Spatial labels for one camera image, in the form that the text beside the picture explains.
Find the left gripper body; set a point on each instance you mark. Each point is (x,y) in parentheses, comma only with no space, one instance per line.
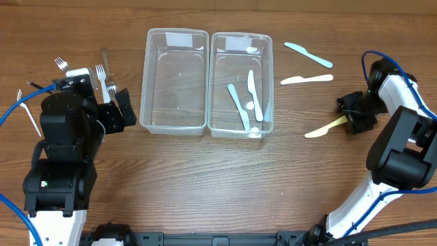
(111,116)

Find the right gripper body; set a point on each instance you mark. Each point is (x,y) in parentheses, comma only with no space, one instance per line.
(355,114)

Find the yellow plastic knife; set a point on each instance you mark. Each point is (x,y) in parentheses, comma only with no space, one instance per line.
(323,130)

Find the pale blue knife bottom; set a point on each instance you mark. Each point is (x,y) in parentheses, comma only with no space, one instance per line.
(243,114)

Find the white plastic knife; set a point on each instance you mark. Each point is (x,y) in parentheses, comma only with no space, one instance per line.
(252,90)

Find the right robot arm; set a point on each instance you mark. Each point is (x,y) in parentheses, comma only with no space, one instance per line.
(401,160)

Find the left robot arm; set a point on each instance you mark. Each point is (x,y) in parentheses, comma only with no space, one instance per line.
(62,175)

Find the left clear plastic container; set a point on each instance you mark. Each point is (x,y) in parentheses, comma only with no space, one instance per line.
(175,76)

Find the clear plastic container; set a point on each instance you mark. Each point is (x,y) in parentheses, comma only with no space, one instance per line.
(175,76)
(233,54)

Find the right clear plastic container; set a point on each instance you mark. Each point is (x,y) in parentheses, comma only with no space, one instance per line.
(233,54)

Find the short silver metal fork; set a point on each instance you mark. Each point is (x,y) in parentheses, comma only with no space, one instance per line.
(110,84)

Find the thick white plastic fork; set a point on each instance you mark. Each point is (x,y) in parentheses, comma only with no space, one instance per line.
(101,74)

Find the cream plastic knife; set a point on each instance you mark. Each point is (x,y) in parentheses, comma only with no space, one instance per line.
(298,79)

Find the long silver metal fork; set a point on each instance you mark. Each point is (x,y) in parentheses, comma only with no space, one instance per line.
(63,65)

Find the light blue knife top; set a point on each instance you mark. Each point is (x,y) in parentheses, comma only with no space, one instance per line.
(303,51)

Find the thin white plastic fork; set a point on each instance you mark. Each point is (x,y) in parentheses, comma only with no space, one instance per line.
(25,107)

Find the black-handled metal fork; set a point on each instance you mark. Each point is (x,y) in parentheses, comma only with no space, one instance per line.
(37,86)

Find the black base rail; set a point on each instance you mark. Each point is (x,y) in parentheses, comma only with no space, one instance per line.
(122,234)

